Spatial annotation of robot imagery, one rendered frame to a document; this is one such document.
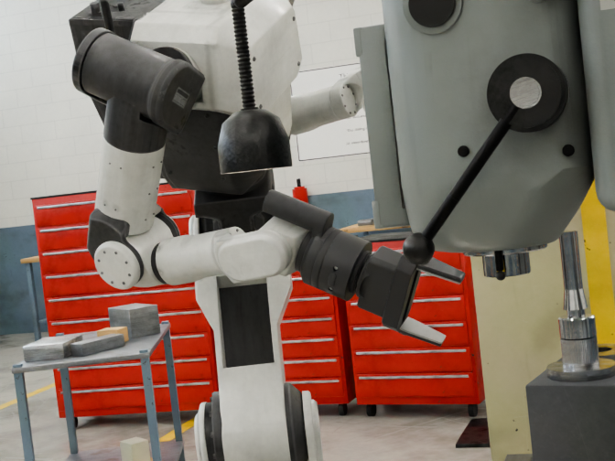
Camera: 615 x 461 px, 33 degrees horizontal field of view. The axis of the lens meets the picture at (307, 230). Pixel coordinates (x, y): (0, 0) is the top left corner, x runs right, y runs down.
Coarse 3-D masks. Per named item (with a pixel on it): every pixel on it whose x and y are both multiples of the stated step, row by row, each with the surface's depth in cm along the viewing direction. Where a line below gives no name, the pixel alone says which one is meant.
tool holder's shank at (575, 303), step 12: (564, 240) 136; (576, 240) 136; (564, 252) 136; (576, 252) 136; (564, 264) 136; (576, 264) 136; (564, 276) 137; (576, 276) 136; (564, 288) 137; (576, 288) 136; (564, 300) 137; (576, 300) 136; (576, 312) 136
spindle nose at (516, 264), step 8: (488, 256) 106; (504, 256) 105; (512, 256) 105; (520, 256) 105; (528, 256) 106; (488, 264) 106; (504, 264) 105; (512, 264) 105; (520, 264) 105; (528, 264) 106; (488, 272) 107; (496, 272) 106; (504, 272) 105; (512, 272) 105; (520, 272) 105; (528, 272) 106
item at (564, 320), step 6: (558, 318) 137; (564, 318) 136; (570, 318) 135; (576, 318) 135; (582, 318) 135; (588, 318) 135; (594, 318) 136; (564, 324) 136; (570, 324) 135; (576, 324) 135; (582, 324) 135; (588, 324) 135
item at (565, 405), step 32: (608, 352) 143; (544, 384) 134; (576, 384) 132; (608, 384) 130; (544, 416) 134; (576, 416) 132; (608, 416) 130; (544, 448) 135; (576, 448) 133; (608, 448) 131
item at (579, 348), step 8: (560, 328) 137; (568, 328) 136; (576, 328) 135; (584, 328) 135; (592, 328) 135; (560, 336) 137; (568, 336) 136; (576, 336) 135; (584, 336) 135; (592, 336) 135; (568, 344) 136; (576, 344) 135; (584, 344) 135; (592, 344) 135; (568, 352) 136; (576, 352) 135; (584, 352) 135; (592, 352) 135; (568, 360) 136; (576, 360) 135; (584, 360) 135; (592, 360) 135; (576, 368) 136
